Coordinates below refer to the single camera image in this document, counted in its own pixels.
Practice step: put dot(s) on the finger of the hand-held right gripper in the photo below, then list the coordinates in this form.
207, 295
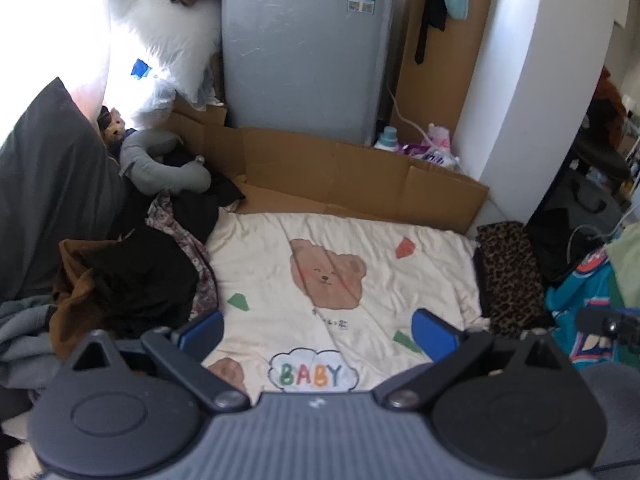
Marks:
595, 317

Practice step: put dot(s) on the leopard print cloth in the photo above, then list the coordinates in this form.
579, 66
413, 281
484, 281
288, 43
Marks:
510, 270

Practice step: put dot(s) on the pale green cloth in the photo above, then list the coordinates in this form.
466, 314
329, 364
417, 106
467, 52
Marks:
627, 270

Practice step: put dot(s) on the black bag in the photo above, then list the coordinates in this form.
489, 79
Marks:
565, 250

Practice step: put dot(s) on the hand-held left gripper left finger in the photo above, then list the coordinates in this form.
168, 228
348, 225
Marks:
205, 331

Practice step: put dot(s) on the grey neck pillow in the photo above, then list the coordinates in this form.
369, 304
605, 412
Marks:
145, 147

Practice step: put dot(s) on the black hanging garment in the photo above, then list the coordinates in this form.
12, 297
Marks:
435, 5

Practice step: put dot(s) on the pink packet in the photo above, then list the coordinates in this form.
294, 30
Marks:
440, 136

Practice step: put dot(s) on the grey garment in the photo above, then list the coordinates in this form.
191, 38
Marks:
25, 345

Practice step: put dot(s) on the folded cardboard sheet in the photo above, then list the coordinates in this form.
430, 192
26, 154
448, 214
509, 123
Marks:
325, 170

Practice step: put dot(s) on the cream bear printed blanket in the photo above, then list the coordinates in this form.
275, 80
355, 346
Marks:
260, 260

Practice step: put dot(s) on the white detergent bottle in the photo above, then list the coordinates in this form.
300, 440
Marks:
387, 139

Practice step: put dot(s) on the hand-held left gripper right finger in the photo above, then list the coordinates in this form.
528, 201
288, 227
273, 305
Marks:
432, 335

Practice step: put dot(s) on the grey washing machine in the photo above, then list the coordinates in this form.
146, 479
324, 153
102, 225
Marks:
300, 60

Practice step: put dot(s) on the white pillow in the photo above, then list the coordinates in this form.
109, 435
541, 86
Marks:
165, 35

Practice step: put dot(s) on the grey laptop bag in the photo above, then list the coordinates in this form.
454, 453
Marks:
575, 195

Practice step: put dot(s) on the teal printed cloth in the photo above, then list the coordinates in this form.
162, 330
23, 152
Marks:
575, 300

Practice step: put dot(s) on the black folded cloth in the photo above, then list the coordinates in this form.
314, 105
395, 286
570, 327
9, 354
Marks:
480, 285

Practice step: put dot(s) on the clear plastic bag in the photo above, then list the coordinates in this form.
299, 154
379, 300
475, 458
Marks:
157, 100

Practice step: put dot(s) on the orange garment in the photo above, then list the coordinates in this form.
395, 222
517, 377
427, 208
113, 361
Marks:
607, 85

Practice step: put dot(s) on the small teddy bear plush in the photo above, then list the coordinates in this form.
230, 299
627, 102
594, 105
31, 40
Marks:
115, 127

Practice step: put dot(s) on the black chair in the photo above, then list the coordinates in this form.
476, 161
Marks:
600, 160

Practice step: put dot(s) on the tall brown board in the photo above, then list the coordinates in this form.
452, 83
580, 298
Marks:
450, 70

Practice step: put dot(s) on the dark grey pillow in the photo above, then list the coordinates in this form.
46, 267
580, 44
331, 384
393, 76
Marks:
50, 175

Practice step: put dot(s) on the person's grey clothing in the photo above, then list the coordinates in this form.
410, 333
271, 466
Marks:
615, 410

